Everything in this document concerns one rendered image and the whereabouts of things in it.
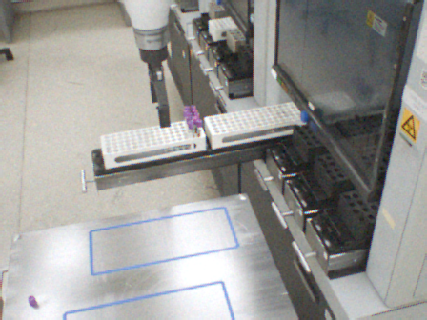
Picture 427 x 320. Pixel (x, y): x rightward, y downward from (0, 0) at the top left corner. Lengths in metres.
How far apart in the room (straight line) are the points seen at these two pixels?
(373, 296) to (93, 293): 0.63
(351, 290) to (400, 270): 0.16
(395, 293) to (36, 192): 2.01
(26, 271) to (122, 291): 0.24
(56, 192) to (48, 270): 1.53
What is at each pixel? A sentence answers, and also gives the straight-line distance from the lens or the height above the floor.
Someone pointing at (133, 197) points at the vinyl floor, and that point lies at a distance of 2.63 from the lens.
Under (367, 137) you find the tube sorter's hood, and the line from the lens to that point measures 1.12.
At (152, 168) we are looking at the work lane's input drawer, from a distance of 1.50.
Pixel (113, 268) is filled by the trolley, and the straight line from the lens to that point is 1.22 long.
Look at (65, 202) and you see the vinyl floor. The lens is 2.70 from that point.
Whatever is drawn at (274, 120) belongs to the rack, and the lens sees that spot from 1.56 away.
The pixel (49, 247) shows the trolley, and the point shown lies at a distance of 1.31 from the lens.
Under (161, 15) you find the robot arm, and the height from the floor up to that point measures 1.24.
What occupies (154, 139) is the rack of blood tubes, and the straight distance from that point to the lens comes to 1.51.
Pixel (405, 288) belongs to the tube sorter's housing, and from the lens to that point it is 1.23.
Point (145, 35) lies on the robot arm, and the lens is 1.32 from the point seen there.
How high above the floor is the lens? 1.73
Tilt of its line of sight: 38 degrees down
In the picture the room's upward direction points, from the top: 3 degrees counter-clockwise
